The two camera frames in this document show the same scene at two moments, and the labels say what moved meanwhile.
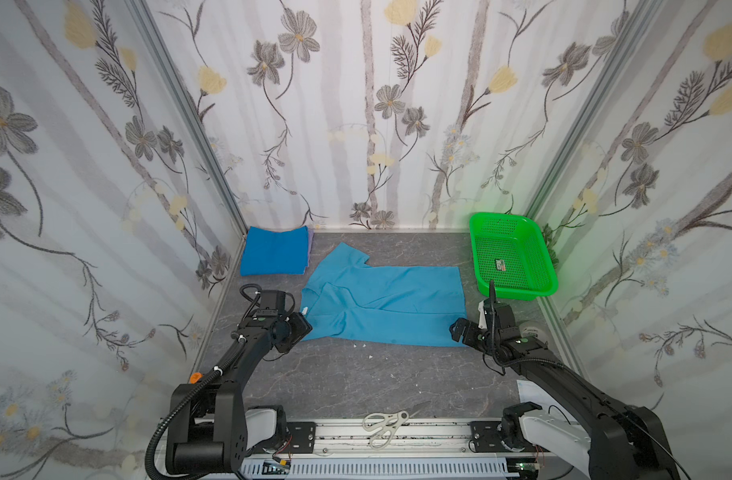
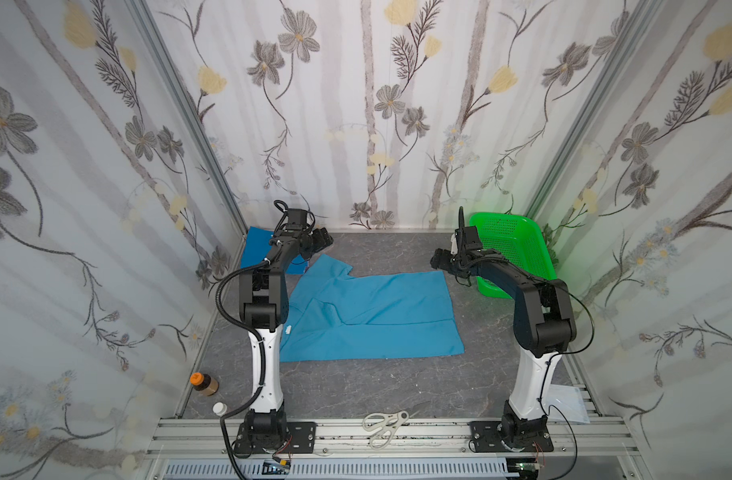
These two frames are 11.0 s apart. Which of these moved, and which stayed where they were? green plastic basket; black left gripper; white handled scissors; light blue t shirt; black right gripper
Moved: black right gripper; black left gripper; light blue t shirt
Stayed: green plastic basket; white handled scissors
